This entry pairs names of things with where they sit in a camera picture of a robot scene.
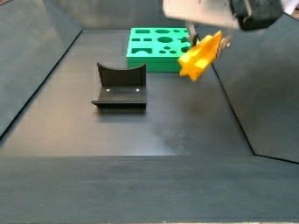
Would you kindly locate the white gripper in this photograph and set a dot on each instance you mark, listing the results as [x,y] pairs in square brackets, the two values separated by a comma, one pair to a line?
[210,12]

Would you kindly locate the yellow star prism object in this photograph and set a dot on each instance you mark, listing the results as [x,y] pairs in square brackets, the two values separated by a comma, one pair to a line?
[199,57]

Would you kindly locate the black curved fixture stand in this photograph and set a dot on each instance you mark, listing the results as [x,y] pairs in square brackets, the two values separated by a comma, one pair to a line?
[121,86]

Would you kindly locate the green shape insertion block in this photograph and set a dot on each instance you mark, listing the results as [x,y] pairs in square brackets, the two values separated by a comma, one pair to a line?
[156,46]

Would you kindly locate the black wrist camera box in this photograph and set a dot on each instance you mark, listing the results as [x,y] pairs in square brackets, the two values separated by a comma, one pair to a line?
[255,14]

